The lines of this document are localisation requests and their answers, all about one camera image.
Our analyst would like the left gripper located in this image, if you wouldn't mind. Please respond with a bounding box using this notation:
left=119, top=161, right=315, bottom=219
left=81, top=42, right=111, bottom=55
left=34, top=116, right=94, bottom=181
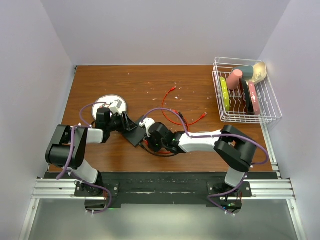
left=106, top=111, right=137, bottom=133

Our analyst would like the black network switch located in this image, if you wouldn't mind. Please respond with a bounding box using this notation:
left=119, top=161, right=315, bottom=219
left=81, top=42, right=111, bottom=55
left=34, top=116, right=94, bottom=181
left=122, top=116, right=147, bottom=147

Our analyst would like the black cable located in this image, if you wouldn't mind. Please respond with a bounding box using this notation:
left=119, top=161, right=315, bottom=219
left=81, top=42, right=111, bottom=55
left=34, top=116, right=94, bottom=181
left=139, top=111, right=191, bottom=158

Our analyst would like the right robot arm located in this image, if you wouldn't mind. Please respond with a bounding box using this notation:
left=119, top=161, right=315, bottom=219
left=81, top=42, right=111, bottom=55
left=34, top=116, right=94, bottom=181
left=139, top=122, right=257, bottom=197

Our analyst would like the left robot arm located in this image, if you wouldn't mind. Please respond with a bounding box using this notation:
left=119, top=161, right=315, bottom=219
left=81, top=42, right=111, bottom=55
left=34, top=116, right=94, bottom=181
left=45, top=107, right=144, bottom=196

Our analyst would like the white round patterned plate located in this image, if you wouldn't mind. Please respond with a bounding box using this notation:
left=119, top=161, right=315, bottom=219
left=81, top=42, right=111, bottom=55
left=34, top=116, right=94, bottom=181
left=91, top=94, right=128, bottom=120

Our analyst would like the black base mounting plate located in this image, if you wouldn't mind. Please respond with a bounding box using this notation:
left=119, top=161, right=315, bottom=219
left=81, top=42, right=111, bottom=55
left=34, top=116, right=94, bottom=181
left=74, top=171, right=253, bottom=209

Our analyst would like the yellow-green plate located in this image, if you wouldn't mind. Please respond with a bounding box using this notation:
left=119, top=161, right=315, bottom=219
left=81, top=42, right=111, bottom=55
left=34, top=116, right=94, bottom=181
left=219, top=76, right=230, bottom=112

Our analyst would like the pink cup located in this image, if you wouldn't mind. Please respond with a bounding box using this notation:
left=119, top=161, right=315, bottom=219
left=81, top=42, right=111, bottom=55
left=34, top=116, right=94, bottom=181
left=226, top=69, right=243, bottom=91

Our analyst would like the pink plate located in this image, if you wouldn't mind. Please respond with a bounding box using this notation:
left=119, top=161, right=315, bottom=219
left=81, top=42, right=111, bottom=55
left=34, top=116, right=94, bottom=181
left=248, top=81, right=261, bottom=116

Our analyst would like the dark green cup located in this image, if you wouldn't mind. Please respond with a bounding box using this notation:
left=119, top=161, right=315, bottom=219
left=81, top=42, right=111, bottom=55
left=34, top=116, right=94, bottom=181
left=233, top=65, right=254, bottom=80

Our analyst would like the beige bowl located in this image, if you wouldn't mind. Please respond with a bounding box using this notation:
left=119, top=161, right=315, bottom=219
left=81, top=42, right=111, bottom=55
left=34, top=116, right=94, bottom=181
left=251, top=61, right=267, bottom=85

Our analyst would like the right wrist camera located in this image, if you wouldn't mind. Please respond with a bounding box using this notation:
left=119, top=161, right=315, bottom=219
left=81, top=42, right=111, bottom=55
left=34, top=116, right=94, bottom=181
left=139, top=117, right=155, bottom=138

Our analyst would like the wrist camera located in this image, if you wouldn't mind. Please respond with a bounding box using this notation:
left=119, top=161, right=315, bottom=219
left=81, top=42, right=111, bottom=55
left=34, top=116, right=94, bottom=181
left=139, top=117, right=155, bottom=138
left=109, top=100, right=126, bottom=114

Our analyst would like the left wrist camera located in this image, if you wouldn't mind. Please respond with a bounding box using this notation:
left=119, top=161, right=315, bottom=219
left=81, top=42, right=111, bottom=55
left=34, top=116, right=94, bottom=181
left=109, top=100, right=126, bottom=114

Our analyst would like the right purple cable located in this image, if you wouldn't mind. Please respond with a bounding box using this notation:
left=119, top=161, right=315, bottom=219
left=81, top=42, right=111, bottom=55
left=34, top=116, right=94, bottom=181
left=141, top=107, right=270, bottom=217

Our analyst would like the purple cable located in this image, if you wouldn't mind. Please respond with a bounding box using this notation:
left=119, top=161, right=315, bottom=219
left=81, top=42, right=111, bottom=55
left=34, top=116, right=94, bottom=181
left=56, top=101, right=113, bottom=215
left=141, top=107, right=270, bottom=217

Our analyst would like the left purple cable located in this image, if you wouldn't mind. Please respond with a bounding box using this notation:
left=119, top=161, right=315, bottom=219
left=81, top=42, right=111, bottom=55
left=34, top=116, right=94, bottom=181
left=56, top=101, right=113, bottom=215

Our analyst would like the white wire dish rack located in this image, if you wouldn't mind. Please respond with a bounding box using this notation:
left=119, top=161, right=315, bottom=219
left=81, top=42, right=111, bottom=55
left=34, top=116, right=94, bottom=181
left=212, top=56, right=282, bottom=124

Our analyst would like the aluminium frame rail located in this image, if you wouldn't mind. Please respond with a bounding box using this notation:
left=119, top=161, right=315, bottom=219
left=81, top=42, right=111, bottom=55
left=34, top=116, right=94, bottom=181
left=31, top=178, right=307, bottom=240

